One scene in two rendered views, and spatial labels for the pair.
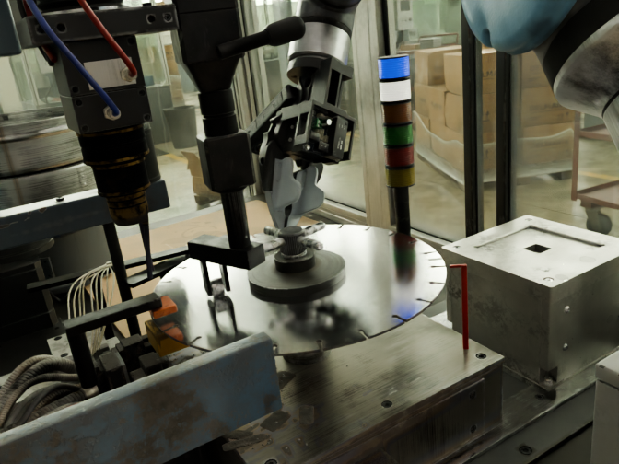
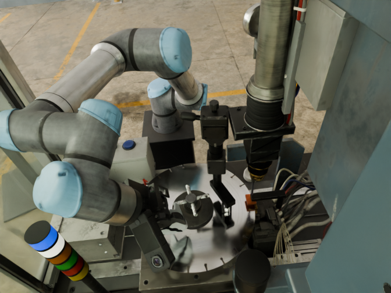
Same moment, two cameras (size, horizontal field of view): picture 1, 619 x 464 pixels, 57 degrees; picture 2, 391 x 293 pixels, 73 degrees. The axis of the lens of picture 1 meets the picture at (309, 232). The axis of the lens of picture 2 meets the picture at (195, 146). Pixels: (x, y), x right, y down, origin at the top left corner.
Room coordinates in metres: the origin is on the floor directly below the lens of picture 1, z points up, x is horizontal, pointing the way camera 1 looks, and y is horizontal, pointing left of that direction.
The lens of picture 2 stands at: (0.92, 0.24, 1.58)
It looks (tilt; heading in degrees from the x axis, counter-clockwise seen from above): 45 degrees down; 209
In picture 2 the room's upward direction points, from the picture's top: 7 degrees counter-clockwise
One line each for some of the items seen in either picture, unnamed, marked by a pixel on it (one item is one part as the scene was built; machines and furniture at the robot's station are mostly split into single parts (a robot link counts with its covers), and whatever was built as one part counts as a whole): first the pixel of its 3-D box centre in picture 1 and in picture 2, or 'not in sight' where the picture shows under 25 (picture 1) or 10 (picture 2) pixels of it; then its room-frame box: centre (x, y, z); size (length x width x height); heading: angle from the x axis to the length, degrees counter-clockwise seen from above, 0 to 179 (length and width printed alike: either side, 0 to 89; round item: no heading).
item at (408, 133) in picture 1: (397, 133); (64, 257); (0.85, -0.15, 1.05); 0.05 x 0.04 x 0.03; 29
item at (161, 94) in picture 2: not in sight; (163, 95); (0.10, -0.36, 0.91); 0.13 x 0.12 x 0.14; 104
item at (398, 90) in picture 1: (394, 89); (49, 243); (0.85, -0.15, 1.11); 0.05 x 0.04 x 0.03; 29
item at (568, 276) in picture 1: (536, 296); (91, 225); (0.70, -0.30, 0.82); 0.18 x 0.18 x 0.15; 29
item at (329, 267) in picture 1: (295, 264); (192, 206); (0.59, 0.02, 0.96); 0.11 x 0.11 x 0.03
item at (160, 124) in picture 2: not in sight; (166, 115); (0.10, -0.37, 0.80); 0.15 x 0.15 x 0.10
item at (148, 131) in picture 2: not in sight; (177, 171); (0.10, -0.37, 0.37); 0.40 x 0.40 x 0.75; 29
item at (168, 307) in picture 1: (126, 338); (264, 202); (0.50, 0.19, 0.95); 0.10 x 0.03 x 0.07; 119
